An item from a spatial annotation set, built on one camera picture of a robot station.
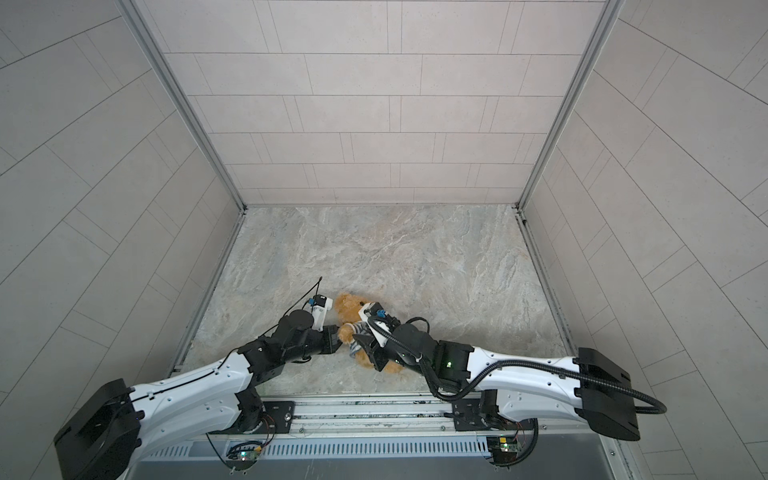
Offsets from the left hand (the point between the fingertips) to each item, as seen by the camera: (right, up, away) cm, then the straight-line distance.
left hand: (358, 333), depth 79 cm
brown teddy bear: (-3, +6, +1) cm, 7 cm away
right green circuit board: (+35, -23, -11) cm, 43 cm away
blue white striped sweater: (+1, +3, -4) cm, 5 cm away
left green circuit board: (-23, -22, -14) cm, 35 cm away
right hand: (+1, +2, -10) cm, 11 cm away
